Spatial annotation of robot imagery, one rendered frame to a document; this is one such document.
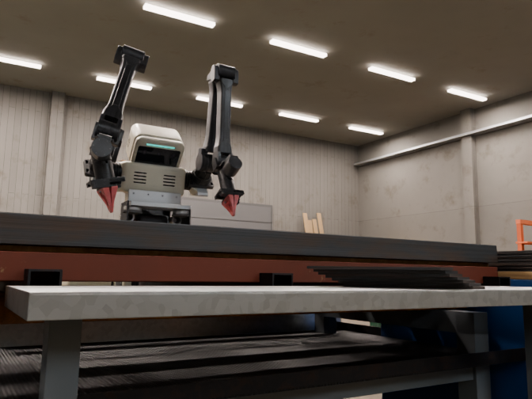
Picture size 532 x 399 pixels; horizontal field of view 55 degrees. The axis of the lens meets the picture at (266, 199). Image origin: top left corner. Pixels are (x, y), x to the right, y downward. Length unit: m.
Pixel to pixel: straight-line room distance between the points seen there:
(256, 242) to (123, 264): 0.28
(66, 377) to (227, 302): 0.22
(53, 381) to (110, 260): 0.29
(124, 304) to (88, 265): 0.32
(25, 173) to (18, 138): 0.83
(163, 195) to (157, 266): 1.19
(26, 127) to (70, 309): 12.69
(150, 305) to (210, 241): 0.41
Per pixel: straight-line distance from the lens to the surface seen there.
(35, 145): 13.19
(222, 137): 2.06
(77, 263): 0.93
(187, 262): 0.99
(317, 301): 0.75
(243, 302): 0.68
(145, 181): 2.15
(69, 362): 0.73
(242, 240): 1.05
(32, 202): 12.96
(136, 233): 0.96
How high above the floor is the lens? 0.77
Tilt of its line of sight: 8 degrees up
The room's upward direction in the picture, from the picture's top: 1 degrees clockwise
